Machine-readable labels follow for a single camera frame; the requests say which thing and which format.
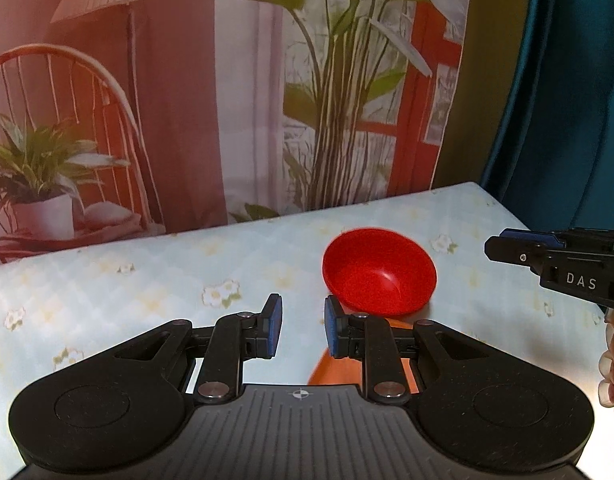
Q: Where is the red bowl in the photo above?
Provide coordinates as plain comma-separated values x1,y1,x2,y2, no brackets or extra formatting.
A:
321,228,437,318

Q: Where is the printed backdrop cloth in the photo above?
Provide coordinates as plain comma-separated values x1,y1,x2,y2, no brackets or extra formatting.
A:
0,0,480,267

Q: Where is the floral pale blue tablecloth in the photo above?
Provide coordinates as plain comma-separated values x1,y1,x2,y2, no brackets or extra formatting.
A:
0,181,614,480

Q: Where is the orange square plate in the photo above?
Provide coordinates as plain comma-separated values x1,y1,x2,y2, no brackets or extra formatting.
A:
306,309,429,397

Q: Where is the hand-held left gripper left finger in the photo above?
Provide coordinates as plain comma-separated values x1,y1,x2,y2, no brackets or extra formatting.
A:
114,292,284,405

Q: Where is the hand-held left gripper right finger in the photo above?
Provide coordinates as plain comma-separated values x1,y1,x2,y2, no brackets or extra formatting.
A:
323,294,482,405

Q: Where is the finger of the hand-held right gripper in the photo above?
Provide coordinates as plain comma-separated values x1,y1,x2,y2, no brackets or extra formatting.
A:
499,228,568,248
484,236,554,275

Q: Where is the teal curtain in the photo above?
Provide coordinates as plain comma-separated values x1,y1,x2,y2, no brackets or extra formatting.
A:
479,0,614,235

